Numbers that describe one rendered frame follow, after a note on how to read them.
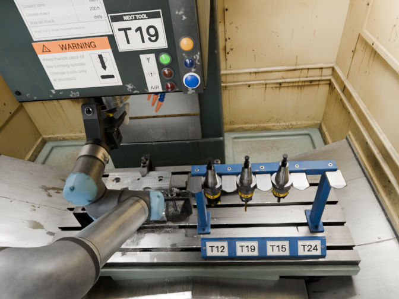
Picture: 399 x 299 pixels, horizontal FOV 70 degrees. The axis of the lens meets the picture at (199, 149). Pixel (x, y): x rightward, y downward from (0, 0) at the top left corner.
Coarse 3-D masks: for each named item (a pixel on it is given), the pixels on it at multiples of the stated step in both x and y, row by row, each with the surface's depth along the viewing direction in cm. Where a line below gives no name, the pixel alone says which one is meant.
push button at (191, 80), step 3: (189, 75) 59; (192, 75) 59; (186, 78) 60; (189, 78) 60; (192, 78) 59; (195, 78) 60; (186, 81) 60; (189, 81) 60; (192, 81) 60; (195, 81) 60; (198, 81) 60; (186, 84) 61; (189, 84) 60; (192, 84) 60; (195, 84) 60; (189, 87) 61; (192, 87) 61
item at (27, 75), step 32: (0, 0) 51; (128, 0) 50; (160, 0) 50; (0, 32) 55; (0, 64) 60; (32, 64) 60; (128, 64) 59; (160, 64) 59; (32, 96) 65; (64, 96) 65; (96, 96) 65
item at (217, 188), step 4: (204, 180) 92; (220, 180) 91; (204, 184) 91; (220, 184) 90; (204, 188) 91; (208, 188) 90; (212, 188) 90; (216, 188) 89; (220, 188) 91; (208, 192) 91; (216, 192) 91
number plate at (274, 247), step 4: (268, 244) 103; (272, 244) 103; (276, 244) 103; (280, 244) 103; (284, 244) 103; (288, 244) 103; (268, 248) 103; (272, 248) 103; (276, 248) 103; (280, 248) 103; (284, 248) 103; (288, 248) 103; (268, 252) 103; (272, 252) 103; (276, 252) 103; (280, 252) 103; (284, 252) 103; (288, 252) 103
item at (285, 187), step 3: (273, 174) 91; (273, 177) 90; (291, 177) 89; (273, 180) 89; (291, 180) 89; (273, 183) 89; (276, 183) 88; (288, 183) 88; (291, 183) 88; (273, 186) 90; (276, 186) 88; (279, 186) 89; (282, 186) 88; (285, 186) 87; (288, 186) 87; (291, 186) 89; (276, 189) 89; (279, 189) 90; (282, 189) 89; (285, 189) 88; (288, 189) 89
